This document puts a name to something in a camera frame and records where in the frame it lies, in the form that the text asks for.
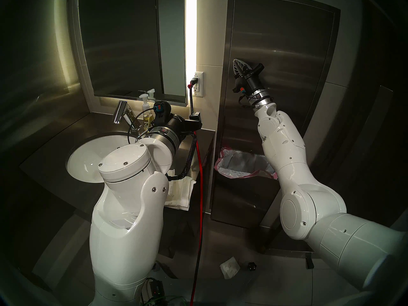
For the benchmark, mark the stainless towel dispenser door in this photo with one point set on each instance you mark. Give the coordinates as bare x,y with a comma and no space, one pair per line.
287,37

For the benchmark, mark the crumpled white paper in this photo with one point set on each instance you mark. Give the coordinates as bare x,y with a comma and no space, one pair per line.
229,267

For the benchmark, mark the stainless waste bin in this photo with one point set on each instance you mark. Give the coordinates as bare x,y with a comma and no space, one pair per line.
242,203

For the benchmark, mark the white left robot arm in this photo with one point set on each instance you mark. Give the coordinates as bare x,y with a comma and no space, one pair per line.
127,229

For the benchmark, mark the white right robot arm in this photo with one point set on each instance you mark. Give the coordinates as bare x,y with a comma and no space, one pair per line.
287,149

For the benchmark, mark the chrome sink faucet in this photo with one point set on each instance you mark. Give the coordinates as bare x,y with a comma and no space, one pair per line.
118,112

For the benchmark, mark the metal partition foot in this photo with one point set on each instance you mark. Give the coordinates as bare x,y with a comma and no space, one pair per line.
309,263

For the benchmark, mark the plain folded paper towel stack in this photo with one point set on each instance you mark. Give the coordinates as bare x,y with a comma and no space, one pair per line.
183,193

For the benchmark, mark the white round sink basin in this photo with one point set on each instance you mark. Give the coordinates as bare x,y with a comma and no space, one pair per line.
84,158

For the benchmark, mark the stainless steel wall panel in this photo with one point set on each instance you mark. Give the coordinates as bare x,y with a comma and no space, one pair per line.
225,95

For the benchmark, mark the pump soap bottle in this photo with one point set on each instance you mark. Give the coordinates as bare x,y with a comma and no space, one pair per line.
147,120

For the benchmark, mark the black electronics box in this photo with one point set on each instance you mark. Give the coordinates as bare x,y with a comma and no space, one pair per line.
156,291

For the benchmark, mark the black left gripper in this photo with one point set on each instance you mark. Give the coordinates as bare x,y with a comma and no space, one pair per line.
183,123

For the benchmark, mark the dark vanity counter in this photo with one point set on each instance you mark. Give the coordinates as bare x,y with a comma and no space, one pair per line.
44,162

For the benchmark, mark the black star knob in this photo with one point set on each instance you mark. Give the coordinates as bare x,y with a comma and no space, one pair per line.
252,266

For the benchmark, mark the framed wall mirror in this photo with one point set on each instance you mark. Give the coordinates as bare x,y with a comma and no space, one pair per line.
121,47

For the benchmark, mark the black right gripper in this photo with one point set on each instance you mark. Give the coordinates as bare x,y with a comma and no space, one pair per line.
251,83

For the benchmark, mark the vertical wall light strip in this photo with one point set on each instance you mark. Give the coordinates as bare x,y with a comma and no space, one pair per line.
190,28

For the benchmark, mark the white wall outlet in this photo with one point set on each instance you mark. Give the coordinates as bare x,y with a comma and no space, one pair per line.
200,88

